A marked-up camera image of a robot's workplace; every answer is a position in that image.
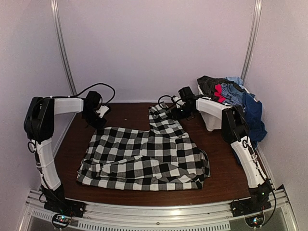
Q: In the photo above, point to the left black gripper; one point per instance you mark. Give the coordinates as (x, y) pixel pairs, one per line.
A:
(99, 126)

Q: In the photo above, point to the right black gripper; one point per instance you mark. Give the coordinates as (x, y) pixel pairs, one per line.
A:
(178, 116)

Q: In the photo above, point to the black white plaid shirt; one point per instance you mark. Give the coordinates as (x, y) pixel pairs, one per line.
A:
(163, 158)

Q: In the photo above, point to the navy blue garment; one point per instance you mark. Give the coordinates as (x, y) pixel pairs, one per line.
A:
(252, 114)

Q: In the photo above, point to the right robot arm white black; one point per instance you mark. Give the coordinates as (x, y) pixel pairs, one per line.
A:
(229, 119)

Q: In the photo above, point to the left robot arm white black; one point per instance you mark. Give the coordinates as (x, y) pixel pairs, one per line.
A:
(39, 126)

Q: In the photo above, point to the white plastic laundry bin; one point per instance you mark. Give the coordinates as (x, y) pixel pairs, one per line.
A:
(210, 109)

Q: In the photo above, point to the dark grey garment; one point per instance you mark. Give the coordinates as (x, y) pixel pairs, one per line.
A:
(207, 84)

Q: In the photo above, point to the red pink garment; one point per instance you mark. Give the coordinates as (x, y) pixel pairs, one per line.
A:
(218, 93)

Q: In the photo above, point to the blue patterned garment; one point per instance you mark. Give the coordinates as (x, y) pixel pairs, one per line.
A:
(232, 95)

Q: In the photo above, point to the light blue garment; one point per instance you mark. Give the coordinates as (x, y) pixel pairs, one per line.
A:
(236, 80)

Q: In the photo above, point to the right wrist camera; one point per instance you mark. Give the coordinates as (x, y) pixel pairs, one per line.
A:
(177, 101)

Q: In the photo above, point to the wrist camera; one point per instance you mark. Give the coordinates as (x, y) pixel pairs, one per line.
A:
(103, 110)
(177, 101)

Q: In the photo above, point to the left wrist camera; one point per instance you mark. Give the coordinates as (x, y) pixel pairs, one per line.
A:
(103, 110)

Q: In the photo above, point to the left aluminium corner post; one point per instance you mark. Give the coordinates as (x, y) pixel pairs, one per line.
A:
(61, 45)

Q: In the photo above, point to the aluminium corner post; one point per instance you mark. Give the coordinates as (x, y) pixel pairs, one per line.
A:
(61, 45)
(257, 11)

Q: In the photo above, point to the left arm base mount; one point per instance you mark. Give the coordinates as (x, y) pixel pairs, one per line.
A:
(64, 209)

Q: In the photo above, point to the aluminium front rail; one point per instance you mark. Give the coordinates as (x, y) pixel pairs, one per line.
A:
(205, 217)

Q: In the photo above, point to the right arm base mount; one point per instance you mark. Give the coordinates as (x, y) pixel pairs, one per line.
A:
(252, 207)

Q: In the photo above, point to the right aluminium corner post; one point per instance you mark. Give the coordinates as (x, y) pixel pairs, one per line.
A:
(257, 11)

